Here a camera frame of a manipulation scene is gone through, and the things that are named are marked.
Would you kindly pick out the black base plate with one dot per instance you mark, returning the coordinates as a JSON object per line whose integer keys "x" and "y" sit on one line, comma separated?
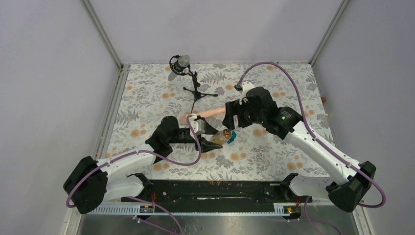
{"x": 217, "y": 196}

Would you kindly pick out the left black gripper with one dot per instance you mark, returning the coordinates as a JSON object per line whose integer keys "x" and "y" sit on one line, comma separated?
{"x": 205, "y": 145}

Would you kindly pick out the teal pill box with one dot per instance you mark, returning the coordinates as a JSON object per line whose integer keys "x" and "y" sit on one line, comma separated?
{"x": 232, "y": 138}

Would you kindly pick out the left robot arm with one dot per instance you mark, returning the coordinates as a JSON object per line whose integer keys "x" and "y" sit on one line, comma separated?
{"x": 95, "y": 181}

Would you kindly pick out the pink tube container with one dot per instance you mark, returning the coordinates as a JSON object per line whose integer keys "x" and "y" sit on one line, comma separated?
{"x": 204, "y": 114}

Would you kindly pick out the black microphone tripod stand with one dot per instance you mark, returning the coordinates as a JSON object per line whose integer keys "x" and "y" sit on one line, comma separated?
{"x": 197, "y": 94}

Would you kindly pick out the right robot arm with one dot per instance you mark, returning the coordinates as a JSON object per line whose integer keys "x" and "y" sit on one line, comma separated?
{"x": 348, "y": 181}

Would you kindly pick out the silver microphone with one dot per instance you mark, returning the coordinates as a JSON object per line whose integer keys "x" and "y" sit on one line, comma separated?
{"x": 178, "y": 65}

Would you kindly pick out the floral table mat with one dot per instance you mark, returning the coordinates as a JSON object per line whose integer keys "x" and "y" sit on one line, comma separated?
{"x": 255, "y": 154}

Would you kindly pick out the white slotted cable duct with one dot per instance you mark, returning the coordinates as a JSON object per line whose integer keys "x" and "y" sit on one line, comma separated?
{"x": 147, "y": 210}

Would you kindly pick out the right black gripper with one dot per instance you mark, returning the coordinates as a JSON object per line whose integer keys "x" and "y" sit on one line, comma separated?
{"x": 234, "y": 107}

